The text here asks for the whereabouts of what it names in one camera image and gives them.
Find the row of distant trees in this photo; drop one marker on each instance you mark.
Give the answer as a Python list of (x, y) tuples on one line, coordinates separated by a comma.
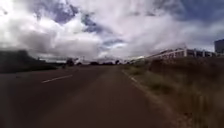
[(90, 62)]

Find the dark asphalt road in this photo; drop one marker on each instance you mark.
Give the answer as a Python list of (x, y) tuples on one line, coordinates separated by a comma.
[(100, 100)]

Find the long low building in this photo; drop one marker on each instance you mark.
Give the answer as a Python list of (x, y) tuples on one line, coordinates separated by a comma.
[(180, 53)]

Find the dry grass verge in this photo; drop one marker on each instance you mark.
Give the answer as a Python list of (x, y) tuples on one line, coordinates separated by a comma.
[(186, 86)]

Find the dark tall building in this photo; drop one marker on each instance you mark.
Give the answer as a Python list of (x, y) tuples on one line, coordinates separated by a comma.
[(219, 46)]

